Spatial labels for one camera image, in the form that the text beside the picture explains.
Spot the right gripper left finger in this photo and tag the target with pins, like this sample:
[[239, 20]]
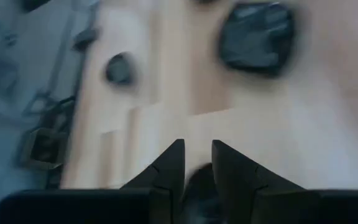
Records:
[[169, 174]]

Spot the black teardrop mini plate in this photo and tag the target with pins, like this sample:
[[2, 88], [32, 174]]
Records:
[[120, 69], [199, 193]]

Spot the black frame bracket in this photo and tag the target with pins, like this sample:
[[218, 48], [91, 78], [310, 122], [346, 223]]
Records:
[[47, 146], [85, 39]]

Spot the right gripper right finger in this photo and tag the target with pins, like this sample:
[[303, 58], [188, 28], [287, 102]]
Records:
[[235, 177]]

